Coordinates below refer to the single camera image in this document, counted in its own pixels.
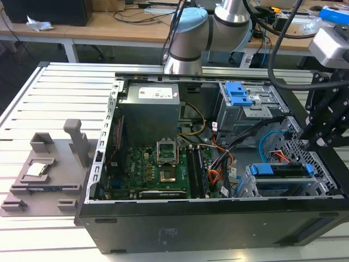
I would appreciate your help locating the hard disk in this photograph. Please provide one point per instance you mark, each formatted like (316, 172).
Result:
(283, 170)

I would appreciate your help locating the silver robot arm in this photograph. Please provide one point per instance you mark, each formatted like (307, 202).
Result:
(191, 35)

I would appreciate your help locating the perforated metal disk bay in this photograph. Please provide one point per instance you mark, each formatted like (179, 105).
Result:
(308, 161)

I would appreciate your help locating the black RAM slot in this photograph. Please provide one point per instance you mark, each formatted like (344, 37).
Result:
(200, 172)
(191, 172)

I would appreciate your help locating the grey metal drive cage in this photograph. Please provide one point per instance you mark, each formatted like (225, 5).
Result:
(240, 117)

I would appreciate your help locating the blue drive cage latch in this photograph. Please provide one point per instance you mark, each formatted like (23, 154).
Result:
(237, 94)

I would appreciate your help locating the blue box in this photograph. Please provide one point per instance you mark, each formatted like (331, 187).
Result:
(334, 13)

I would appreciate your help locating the pale blue flat ribbon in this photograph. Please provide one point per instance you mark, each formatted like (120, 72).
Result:
(240, 187)

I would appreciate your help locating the CPU socket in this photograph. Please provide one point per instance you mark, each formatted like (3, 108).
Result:
(167, 175)

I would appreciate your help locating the grey power supply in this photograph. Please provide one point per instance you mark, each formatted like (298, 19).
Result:
(148, 117)

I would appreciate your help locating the black PC case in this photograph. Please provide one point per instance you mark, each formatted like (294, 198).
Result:
(191, 226)

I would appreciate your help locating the black graphics card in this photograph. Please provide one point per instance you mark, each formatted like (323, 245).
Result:
(163, 194)

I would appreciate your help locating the green motherboard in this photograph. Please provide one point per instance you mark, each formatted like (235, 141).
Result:
(136, 166)

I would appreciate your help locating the wooden desk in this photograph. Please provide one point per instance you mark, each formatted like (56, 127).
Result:
(109, 30)

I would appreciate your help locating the grey parts rack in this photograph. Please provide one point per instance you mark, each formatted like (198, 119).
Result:
(62, 174)

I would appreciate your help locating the RAM stick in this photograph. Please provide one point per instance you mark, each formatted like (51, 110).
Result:
(51, 188)

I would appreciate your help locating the black box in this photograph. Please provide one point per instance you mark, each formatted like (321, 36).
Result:
(49, 11)

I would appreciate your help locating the silver CPU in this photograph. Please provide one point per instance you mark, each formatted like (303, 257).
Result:
(35, 169)

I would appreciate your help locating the crumpled white paper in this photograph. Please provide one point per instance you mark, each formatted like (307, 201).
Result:
(39, 24)

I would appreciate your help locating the grey camera box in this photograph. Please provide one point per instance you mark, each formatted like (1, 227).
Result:
(330, 46)

